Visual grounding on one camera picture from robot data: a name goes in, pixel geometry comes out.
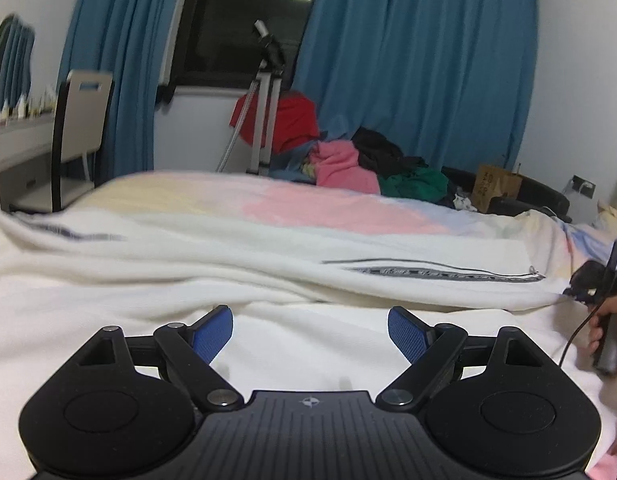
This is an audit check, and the brown cardboard box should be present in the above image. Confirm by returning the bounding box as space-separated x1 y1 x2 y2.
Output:
472 163 524 214

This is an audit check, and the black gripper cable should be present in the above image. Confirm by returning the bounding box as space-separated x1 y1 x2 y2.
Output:
557 305 599 377

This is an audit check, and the silver tripod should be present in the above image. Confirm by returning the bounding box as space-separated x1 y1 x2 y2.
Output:
246 57 285 177

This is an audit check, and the white desk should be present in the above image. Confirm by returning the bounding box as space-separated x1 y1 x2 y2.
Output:
0 110 97 213

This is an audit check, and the blue curtain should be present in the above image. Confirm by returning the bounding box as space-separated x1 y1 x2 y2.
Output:
290 0 540 173
57 0 190 182

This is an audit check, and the white chair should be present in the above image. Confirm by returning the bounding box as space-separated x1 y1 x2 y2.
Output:
50 69 114 212

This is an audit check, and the green cloth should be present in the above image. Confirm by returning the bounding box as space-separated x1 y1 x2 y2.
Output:
378 167 450 205

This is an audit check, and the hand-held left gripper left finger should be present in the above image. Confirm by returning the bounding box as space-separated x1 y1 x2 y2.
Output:
76 304 245 412

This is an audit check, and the cream pillow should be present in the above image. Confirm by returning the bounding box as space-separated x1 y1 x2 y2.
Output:
590 199 617 235

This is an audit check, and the person's right hand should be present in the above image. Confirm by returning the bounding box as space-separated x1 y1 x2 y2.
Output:
588 295 617 356

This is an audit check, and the red cloth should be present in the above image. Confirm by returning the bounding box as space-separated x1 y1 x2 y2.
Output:
230 91 322 155

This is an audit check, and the black wall socket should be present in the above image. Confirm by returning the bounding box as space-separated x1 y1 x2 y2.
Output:
571 174 597 199

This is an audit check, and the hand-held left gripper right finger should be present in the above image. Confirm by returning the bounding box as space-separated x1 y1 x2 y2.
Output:
375 305 555 414

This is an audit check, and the white garment with striped trim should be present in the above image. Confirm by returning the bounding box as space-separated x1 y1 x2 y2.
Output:
0 205 576 480

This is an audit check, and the pile of coloured clothes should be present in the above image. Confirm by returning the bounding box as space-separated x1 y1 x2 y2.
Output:
270 132 360 182

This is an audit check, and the dark window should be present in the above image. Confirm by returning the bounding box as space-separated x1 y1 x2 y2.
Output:
167 0 330 92

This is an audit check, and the pastel patchwork bed blanket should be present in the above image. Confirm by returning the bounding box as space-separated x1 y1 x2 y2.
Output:
81 170 617 311

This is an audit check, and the row of small bottles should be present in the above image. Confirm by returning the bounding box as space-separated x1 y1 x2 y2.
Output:
0 84 57 129

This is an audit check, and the pink cloth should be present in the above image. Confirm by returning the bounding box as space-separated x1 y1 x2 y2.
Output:
308 139 382 196

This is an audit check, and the black cloth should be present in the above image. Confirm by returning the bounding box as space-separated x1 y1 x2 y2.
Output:
350 127 430 177

